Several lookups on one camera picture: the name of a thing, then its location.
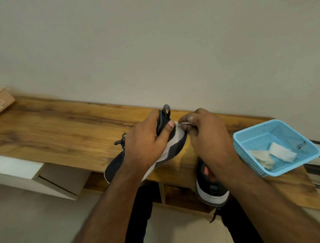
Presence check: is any person's right hand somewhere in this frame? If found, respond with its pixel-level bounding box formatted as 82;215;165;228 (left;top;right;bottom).
178;108;240;176

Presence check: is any white drawer unit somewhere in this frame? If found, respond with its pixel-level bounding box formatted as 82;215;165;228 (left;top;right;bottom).
0;156;92;201

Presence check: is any person's left hand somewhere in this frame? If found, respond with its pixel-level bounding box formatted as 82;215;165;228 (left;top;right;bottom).
122;108;175;176

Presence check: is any used wipe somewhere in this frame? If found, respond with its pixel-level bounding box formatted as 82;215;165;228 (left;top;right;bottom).
249;150;275;171

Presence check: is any black metal shoe rack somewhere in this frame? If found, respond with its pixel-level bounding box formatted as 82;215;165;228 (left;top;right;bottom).
304;140;320;190

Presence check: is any person's left forearm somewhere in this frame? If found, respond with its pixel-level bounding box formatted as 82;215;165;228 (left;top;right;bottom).
74;165;148;243

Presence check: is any beige perforated basket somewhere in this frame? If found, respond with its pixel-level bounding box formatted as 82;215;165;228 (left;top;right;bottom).
0;86;15;113

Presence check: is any person's right forearm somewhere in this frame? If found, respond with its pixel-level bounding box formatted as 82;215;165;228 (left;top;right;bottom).
217;163;320;243

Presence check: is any wooden table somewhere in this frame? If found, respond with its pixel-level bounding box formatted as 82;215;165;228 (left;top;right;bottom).
0;96;320;213

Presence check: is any blue plastic basket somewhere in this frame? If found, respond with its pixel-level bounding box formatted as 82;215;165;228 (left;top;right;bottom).
233;119;320;178

